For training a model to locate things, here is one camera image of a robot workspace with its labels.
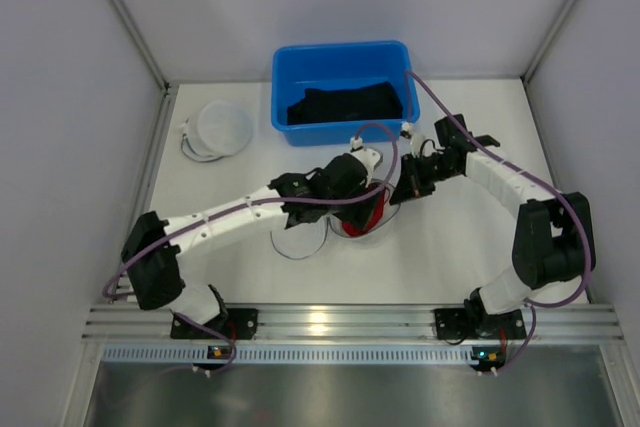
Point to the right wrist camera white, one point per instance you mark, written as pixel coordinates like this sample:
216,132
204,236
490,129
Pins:
415,138

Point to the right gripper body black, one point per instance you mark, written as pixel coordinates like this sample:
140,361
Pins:
410,182

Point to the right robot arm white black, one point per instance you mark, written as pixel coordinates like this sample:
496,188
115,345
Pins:
553,240

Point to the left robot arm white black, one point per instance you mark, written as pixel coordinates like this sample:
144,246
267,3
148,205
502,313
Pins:
163,258

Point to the red bra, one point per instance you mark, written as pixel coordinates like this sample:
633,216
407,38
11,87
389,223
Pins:
368,215

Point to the blue plastic bin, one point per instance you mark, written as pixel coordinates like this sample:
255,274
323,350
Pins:
333,67

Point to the slotted cable duct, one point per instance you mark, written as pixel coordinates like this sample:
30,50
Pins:
303,354

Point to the black garment in bin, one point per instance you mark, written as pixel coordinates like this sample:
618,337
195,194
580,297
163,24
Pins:
374,102

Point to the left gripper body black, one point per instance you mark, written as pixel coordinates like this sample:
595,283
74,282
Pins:
361,214

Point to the white mesh laundry bag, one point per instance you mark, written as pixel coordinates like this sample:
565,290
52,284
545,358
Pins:
219,129
306,240

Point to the aluminium mounting rail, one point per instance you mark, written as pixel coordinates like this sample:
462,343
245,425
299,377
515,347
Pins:
412,324

